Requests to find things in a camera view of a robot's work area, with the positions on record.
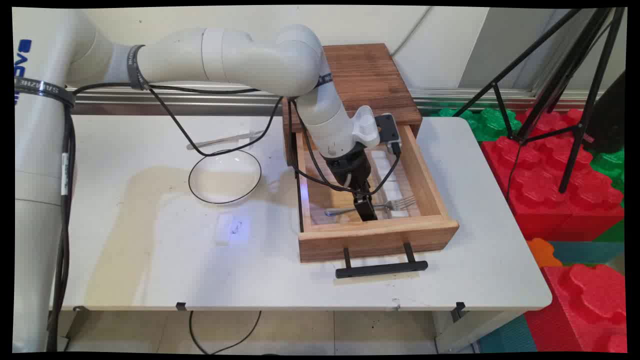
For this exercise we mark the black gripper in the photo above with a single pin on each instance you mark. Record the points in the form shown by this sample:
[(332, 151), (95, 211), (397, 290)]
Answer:
[(347, 167)]

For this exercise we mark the silver serrated table knife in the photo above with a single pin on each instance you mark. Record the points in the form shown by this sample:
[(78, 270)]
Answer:
[(222, 140)]

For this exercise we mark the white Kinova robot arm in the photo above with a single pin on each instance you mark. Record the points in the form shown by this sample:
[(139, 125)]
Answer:
[(250, 60)]

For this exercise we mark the white foam strip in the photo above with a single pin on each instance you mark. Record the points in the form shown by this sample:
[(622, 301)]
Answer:
[(395, 192)]

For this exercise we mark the silver metal fork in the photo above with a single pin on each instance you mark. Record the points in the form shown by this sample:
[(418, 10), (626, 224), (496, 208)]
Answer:
[(400, 203)]

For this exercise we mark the white ceramic cutlery rest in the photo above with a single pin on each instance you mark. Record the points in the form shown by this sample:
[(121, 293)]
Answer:
[(382, 160), (225, 230), (246, 142)]

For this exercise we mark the dark wooden drawer cabinet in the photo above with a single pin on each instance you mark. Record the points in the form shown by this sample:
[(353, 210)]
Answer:
[(370, 75)]

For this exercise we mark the white plate black rim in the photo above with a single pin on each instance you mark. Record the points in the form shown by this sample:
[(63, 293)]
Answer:
[(225, 177)]

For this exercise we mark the black table edge clip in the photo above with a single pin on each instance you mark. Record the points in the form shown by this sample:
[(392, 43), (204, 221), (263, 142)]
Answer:
[(181, 306), (458, 310)]

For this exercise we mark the green foam block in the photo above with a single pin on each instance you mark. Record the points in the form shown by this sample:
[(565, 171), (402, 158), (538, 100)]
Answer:
[(492, 122), (610, 165)]

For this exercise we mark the white table leg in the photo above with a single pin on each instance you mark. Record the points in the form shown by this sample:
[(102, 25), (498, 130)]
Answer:
[(465, 332)]

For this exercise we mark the orange foam piece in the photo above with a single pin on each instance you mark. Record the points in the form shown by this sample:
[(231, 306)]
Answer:
[(542, 252)]

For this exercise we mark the teal foam mat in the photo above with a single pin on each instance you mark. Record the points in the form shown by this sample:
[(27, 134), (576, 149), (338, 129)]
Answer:
[(585, 252)]

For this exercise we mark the black tripod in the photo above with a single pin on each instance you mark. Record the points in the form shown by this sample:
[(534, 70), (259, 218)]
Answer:
[(580, 128)]

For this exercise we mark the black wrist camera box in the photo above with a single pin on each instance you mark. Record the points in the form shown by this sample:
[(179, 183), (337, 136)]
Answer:
[(387, 130)]

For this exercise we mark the aluminium wall rail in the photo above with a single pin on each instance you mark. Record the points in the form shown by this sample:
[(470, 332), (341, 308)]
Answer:
[(200, 103)]

